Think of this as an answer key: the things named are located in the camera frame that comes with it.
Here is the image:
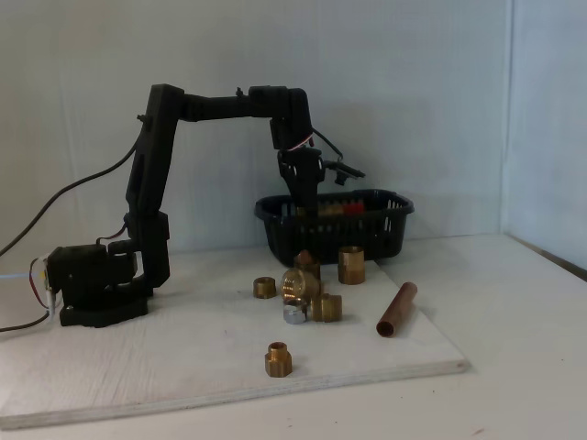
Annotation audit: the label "brass ball valve red handle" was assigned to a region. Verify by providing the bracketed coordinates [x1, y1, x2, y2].
[297, 199, 367, 219]

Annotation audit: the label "brass threaded nipple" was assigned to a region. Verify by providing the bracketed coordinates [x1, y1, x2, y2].
[307, 292, 344, 324]

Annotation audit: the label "red white black servo wires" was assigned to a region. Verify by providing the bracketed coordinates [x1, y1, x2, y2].
[279, 132, 316, 153]

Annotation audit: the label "tall brass coupling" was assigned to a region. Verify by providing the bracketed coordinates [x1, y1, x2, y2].
[338, 246, 366, 286]

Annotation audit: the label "small brass reducer fitting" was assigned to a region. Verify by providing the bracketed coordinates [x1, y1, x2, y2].
[264, 341, 293, 379]

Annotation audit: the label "copper pipe piece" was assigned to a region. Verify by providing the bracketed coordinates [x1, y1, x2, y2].
[375, 281, 419, 339]

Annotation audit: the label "short brass plug ring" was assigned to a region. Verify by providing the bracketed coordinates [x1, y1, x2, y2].
[252, 276, 279, 300]

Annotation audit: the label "white wooden board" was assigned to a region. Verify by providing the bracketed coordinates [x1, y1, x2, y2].
[0, 247, 473, 432]

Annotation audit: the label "silver hex nut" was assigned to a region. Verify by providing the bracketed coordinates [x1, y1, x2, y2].
[282, 300, 309, 326]

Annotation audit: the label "thick black power cable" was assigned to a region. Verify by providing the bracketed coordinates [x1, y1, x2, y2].
[0, 141, 138, 257]

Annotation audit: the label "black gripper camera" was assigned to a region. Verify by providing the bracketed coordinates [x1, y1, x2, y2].
[320, 159, 367, 185]

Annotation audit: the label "black plastic slotted basket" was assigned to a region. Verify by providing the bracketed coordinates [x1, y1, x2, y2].
[254, 187, 416, 270]

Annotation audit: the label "red and white base wires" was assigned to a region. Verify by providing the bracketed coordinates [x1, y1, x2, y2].
[0, 258, 61, 338]

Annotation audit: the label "black camera cable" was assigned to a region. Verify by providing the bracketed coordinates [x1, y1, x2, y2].
[313, 129, 345, 162]

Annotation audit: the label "brass fitting with cone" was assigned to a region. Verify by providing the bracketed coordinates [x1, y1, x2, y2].
[293, 249, 321, 279]

